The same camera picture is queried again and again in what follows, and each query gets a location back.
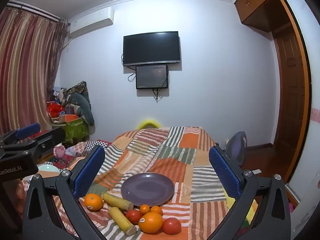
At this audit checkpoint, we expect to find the large plain orange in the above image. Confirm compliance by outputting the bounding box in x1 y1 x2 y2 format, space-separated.
84 193 104 211

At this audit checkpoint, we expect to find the small red tomato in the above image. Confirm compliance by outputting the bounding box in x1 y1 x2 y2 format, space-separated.
125 209 143 224

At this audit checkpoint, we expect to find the large red tomato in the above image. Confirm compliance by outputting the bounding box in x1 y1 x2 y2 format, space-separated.
162 218 182 235

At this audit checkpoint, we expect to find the small mandarin orange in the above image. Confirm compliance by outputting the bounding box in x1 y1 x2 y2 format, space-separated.
150 206 163 216
139 204 150 215

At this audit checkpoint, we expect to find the orange with Dole sticker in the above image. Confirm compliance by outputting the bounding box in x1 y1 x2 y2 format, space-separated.
138 212 163 233

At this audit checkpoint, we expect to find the pink plush toy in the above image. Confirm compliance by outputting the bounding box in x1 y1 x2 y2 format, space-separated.
54 144 65 160

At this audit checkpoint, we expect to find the red bag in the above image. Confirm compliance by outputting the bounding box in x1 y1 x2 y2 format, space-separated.
47 101 65 118

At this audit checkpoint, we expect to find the green storage box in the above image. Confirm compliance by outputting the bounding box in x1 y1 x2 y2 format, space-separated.
52 118 89 144

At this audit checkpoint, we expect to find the blue grey backpack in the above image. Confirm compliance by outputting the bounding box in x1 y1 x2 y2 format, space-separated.
225 131 247 166

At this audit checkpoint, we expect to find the patterned dark cushion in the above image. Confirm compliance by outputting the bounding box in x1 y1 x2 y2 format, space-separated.
59 81 91 107

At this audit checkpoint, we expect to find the red striped curtain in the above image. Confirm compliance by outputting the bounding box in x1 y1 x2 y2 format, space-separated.
1 7 67 134

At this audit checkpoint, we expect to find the striped patchwork bed blanket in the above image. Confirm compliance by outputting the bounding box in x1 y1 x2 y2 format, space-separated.
22 126 259 240

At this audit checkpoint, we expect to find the purple round plate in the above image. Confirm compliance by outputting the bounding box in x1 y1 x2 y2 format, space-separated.
121 172 175 206

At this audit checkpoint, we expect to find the yellow fluffy object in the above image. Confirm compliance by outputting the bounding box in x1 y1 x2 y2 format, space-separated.
137 119 161 129

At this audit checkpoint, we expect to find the brown wooden door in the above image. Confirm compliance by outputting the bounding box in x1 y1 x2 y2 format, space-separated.
273 25 305 179

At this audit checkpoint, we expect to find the white air conditioner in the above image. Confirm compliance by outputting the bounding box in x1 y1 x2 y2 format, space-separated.
69 7 114 38

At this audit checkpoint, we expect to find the wooden overhead cabinet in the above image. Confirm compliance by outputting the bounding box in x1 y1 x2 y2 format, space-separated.
235 0 290 33

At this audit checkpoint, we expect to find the small black wall monitor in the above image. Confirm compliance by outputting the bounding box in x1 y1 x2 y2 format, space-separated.
136 65 169 89

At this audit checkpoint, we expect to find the black wall television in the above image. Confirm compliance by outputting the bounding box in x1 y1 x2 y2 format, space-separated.
123 31 181 66

